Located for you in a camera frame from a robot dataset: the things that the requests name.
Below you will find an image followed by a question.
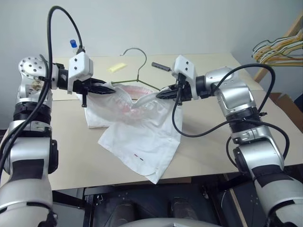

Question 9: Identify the white bottle with blue cap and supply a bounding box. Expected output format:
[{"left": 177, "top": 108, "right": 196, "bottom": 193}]
[{"left": 69, "top": 39, "right": 79, "bottom": 55}]

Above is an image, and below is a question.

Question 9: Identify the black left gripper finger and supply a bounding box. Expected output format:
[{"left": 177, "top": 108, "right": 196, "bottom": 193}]
[
  {"left": 92, "top": 87, "right": 117, "bottom": 95},
  {"left": 91, "top": 79, "right": 112, "bottom": 88}
]

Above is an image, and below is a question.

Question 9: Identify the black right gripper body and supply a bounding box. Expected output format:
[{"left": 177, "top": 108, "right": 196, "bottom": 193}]
[{"left": 174, "top": 73, "right": 194, "bottom": 106}]

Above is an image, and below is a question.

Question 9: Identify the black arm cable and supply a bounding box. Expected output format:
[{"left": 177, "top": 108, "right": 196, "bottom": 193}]
[
  {"left": 172, "top": 63, "right": 291, "bottom": 175},
  {"left": 0, "top": 6, "right": 86, "bottom": 171}
]

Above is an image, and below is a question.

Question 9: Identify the dark rounded shape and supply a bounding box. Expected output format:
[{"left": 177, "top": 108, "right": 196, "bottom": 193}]
[
  {"left": 113, "top": 201, "right": 135, "bottom": 223},
  {"left": 170, "top": 197, "right": 192, "bottom": 219}
]

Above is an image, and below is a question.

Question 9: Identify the silver robot torso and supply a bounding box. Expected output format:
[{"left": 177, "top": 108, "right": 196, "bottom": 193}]
[{"left": 123, "top": 217, "right": 214, "bottom": 227}]

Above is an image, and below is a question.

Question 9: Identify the white shirt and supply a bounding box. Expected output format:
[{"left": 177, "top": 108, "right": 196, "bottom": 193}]
[{"left": 84, "top": 81, "right": 184, "bottom": 185}]

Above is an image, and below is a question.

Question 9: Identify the bundle of hangers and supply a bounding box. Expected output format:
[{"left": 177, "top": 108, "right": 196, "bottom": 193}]
[{"left": 252, "top": 40, "right": 303, "bottom": 62}]

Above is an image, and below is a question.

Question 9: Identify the light wooden slat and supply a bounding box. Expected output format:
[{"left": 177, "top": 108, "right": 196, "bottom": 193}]
[{"left": 223, "top": 174, "right": 247, "bottom": 227}]

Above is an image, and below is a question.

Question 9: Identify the brown cardboard box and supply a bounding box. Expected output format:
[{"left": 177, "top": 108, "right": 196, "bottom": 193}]
[{"left": 269, "top": 93, "right": 303, "bottom": 133}]

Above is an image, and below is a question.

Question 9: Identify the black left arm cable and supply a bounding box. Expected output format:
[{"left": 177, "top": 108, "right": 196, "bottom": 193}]
[{"left": 0, "top": 6, "right": 86, "bottom": 171}]

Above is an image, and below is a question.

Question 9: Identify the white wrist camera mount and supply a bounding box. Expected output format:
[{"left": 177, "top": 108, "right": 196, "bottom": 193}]
[
  {"left": 171, "top": 55, "right": 198, "bottom": 83},
  {"left": 67, "top": 52, "right": 94, "bottom": 95}
]

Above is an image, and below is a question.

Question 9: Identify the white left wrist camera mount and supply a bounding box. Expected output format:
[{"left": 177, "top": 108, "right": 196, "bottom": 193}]
[{"left": 67, "top": 52, "right": 94, "bottom": 95}]

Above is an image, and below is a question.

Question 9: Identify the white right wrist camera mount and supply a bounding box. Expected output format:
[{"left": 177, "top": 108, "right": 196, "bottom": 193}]
[{"left": 171, "top": 55, "right": 198, "bottom": 83}]

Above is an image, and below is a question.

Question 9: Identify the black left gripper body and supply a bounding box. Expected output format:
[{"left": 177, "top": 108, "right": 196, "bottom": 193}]
[{"left": 72, "top": 77, "right": 96, "bottom": 108}]

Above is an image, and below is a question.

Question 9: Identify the grey USB hub with cable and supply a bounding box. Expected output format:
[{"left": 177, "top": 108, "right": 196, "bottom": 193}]
[{"left": 151, "top": 61, "right": 171, "bottom": 71}]

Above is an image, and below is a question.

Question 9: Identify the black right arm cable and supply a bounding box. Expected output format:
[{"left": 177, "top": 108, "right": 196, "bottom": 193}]
[{"left": 172, "top": 63, "right": 291, "bottom": 175}]

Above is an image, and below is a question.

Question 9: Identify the pale yellow rectangular pad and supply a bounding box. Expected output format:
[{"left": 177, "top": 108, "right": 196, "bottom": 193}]
[{"left": 108, "top": 62, "right": 126, "bottom": 73}]

